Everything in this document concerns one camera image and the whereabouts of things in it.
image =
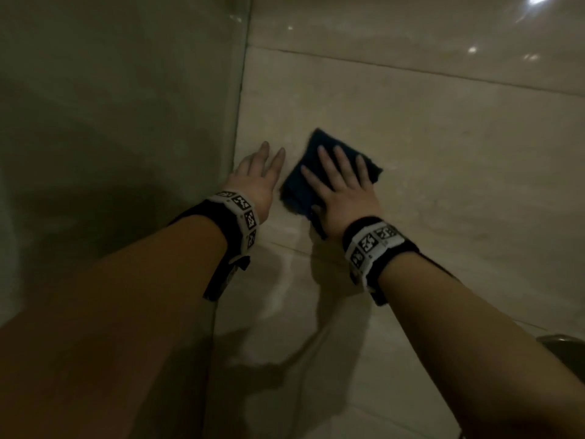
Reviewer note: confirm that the black wristband with marker strip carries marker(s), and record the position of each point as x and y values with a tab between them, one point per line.
231	219
374	251

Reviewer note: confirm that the person's right little finger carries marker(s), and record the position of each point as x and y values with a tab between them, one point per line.
365	173

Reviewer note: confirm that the person's left fingers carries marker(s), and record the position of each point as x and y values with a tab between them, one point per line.
269	159

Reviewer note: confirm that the person's right forearm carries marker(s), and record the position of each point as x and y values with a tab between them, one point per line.
480	352

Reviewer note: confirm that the person's left forearm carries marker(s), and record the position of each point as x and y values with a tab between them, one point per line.
114	324

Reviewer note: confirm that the dark blue cleaning cloth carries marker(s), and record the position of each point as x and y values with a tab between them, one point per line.
304	178

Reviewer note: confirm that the person's right middle finger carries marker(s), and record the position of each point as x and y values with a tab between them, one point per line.
328	166

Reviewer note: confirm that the person's left hand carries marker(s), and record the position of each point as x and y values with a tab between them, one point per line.
256	185

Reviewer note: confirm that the person's right hand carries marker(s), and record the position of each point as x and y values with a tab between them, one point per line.
347	201

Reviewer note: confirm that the dark round object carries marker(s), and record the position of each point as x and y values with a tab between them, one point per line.
566	356

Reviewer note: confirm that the clear glass panel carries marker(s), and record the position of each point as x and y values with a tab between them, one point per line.
114	109

